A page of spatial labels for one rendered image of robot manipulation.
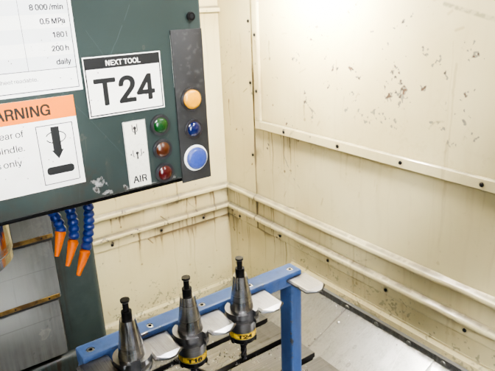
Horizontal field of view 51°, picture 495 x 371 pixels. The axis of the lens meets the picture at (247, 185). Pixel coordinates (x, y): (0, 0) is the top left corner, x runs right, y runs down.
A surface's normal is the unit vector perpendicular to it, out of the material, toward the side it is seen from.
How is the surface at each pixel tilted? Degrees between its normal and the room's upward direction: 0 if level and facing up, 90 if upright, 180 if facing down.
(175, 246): 90
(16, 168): 90
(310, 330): 24
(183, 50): 90
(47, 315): 90
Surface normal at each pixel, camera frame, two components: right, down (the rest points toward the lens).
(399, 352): -0.37, -0.76
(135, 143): 0.58, 0.25
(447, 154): -0.81, 0.22
